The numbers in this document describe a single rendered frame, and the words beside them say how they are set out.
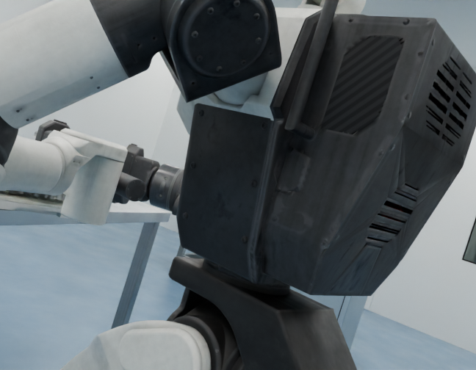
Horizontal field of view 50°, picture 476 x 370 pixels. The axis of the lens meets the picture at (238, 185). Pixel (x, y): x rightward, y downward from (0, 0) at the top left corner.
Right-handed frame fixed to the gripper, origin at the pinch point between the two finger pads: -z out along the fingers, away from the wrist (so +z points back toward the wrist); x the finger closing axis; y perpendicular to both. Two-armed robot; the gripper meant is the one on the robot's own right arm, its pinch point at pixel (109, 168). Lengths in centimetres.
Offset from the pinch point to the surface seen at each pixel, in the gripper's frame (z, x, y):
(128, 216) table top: -6.5, 14.2, 40.9
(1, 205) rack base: -13.4, 11.9, -11.5
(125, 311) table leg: -6, 49, 65
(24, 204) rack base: -11.0, 11.1, -7.7
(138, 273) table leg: -5, 35, 65
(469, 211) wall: 208, -41, 465
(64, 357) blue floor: -42, 96, 119
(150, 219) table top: -4, 15, 56
